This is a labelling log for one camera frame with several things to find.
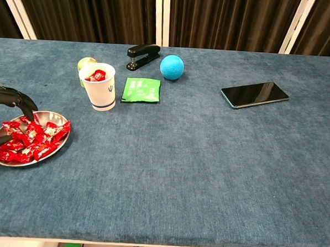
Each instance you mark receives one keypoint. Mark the white paper cup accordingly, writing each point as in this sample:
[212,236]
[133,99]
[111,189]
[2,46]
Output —
[100,95]

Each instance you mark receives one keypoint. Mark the blue ball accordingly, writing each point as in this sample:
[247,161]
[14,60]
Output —
[172,67]

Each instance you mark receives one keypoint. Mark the blue table cloth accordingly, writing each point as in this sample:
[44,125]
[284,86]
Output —
[179,157]

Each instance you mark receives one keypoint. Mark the black smartphone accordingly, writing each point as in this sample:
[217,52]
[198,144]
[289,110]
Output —
[253,95]

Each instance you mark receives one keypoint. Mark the round metal plate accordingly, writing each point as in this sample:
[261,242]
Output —
[47,117]

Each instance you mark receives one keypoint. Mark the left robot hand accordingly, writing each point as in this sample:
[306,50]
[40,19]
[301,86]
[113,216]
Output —
[8,96]

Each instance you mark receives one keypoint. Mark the black curtain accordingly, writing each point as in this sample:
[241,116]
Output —
[325,26]
[1,18]
[228,21]
[90,14]

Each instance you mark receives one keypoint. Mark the black stapler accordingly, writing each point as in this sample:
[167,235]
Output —
[144,51]

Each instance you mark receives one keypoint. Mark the green sachet packet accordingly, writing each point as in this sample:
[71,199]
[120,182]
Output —
[140,90]

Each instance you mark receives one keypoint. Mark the yellow-green round fruit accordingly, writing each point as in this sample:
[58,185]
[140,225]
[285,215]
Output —
[85,62]

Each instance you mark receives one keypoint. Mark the white frame post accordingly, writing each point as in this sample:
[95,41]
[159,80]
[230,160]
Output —
[19,13]
[158,18]
[297,25]

